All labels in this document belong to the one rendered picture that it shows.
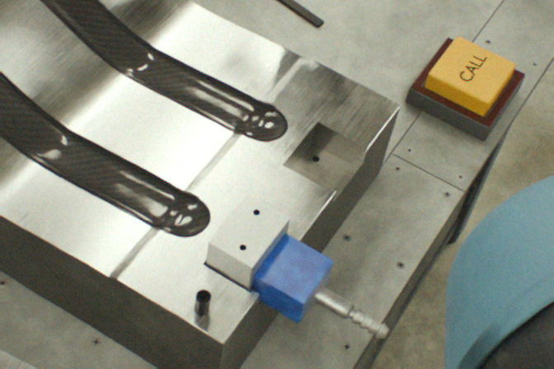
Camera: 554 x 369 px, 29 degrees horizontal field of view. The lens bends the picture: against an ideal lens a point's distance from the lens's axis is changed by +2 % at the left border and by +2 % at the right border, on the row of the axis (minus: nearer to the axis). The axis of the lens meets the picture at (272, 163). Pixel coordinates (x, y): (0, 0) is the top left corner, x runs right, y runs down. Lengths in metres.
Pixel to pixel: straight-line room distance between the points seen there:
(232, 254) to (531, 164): 1.39
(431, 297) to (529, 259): 1.63
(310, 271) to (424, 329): 1.07
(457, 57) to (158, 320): 0.39
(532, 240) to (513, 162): 1.85
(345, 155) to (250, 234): 0.15
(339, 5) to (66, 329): 0.43
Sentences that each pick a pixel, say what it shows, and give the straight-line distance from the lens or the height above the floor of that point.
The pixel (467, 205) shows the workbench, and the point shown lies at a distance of 1.78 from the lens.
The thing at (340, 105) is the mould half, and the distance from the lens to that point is 0.84.
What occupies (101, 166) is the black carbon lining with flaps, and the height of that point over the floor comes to 0.88.
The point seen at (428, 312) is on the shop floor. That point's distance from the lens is 1.81.
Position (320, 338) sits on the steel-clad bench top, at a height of 0.80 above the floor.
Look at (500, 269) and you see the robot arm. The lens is 0.20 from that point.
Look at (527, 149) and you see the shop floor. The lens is 2.07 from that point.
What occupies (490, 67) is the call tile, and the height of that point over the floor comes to 0.84.
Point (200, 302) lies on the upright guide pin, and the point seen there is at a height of 0.91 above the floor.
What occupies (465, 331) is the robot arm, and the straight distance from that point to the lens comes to 0.20.
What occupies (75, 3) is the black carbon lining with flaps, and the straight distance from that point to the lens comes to 0.88.
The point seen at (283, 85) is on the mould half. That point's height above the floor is 0.89.
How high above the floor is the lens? 1.51
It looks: 52 degrees down
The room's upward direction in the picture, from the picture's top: 10 degrees clockwise
